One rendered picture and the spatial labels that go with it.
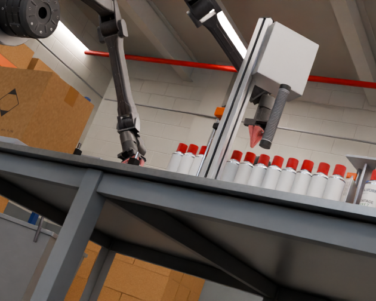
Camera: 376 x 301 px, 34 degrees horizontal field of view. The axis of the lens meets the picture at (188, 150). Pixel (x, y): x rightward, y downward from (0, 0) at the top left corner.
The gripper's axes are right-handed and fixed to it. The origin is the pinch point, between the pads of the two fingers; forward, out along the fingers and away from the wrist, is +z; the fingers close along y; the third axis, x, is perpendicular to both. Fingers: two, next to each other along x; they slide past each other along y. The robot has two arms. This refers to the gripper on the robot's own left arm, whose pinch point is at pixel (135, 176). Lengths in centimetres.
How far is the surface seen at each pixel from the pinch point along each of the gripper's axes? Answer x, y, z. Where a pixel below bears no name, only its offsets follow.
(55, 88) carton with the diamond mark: 2.3, -37.6, -20.4
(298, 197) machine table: -64, -48, 65
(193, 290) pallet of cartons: 144, 325, -108
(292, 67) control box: -69, -10, 1
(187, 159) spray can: -22.6, -3.0, 7.4
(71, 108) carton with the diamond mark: 4.3, -27.5, -18.9
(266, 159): -48, -2, 22
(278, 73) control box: -65, -13, 3
